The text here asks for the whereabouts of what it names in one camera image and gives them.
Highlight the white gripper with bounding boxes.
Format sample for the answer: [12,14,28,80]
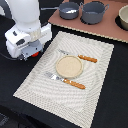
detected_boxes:
[5,23,52,60]

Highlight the grey frying pan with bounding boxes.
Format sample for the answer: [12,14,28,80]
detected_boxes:
[39,1,80,20]

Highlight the white fish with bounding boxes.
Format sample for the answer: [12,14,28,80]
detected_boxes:
[66,9,77,14]

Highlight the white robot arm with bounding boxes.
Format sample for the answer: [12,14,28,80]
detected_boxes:
[5,0,52,59]

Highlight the pink stove board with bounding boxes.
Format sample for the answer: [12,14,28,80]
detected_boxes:
[49,0,128,43]

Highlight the round beige plate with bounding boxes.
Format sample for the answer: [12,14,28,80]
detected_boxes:
[56,55,83,78]

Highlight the woven beige placemat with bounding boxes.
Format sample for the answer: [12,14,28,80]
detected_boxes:
[14,31,114,128]

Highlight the grey cooking pot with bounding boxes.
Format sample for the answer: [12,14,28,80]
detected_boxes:
[80,1,109,24]

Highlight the black burner under bowl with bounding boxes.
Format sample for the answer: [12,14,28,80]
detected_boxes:
[115,16,128,31]

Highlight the beige bowl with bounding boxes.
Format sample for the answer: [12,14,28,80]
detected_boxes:
[119,5,128,30]

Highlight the fork with wooden handle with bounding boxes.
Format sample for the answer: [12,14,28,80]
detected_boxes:
[45,72,85,89]

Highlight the knife with wooden handle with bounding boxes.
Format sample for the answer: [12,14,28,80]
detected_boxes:
[58,49,98,63]

